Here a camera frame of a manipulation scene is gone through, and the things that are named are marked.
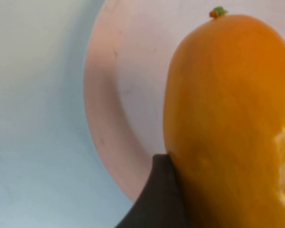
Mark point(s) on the orange-tinted yellow mango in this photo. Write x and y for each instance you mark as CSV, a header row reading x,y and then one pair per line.
x,y
228,107

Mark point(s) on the pink round plate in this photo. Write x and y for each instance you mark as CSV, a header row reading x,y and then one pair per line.
x,y
133,71

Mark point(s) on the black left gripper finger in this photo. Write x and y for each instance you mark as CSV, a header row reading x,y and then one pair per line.
x,y
159,202

